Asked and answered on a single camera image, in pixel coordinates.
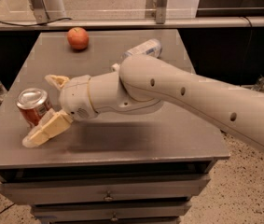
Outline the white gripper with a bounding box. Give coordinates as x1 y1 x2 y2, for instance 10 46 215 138
22 75 97 148

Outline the red coke can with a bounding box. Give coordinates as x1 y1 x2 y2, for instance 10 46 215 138
16 88 52 128

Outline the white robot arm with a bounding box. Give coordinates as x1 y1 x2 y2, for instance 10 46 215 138
22 55 264 152

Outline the red apple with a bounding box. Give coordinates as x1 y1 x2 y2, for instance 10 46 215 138
67 27 89 50

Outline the grey drawer cabinet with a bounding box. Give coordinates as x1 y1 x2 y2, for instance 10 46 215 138
0 30 229 224

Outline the clear plastic water bottle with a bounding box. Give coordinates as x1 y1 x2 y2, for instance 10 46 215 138
121 38 162 60

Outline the upper grey drawer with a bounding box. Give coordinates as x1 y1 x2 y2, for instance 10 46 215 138
0 175 210 205

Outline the grey drawer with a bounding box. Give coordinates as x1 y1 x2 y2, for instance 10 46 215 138
32 201 191 222
0 175 210 205

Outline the lower grey drawer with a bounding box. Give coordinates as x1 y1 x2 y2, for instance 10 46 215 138
32 201 191 222

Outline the black cable on rail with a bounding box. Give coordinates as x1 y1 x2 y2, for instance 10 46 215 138
0 16 73 27

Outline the metal bracket post left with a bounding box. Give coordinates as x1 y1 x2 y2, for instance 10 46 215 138
30 0 49 23

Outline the metal bracket post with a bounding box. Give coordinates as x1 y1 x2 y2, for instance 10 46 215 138
145 0 168 24
30 0 49 23

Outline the metal bracket post centre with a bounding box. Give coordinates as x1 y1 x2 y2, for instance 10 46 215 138
145 0 168 24

